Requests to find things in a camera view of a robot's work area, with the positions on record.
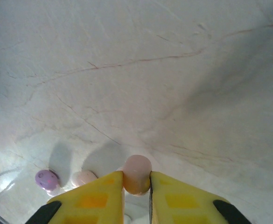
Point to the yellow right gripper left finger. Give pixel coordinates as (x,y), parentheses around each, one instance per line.
(92,205)

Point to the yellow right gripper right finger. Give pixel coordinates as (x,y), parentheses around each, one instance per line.
(185,205)

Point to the pink earbud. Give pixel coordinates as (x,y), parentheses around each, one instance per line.
(136,172)
(83,177)

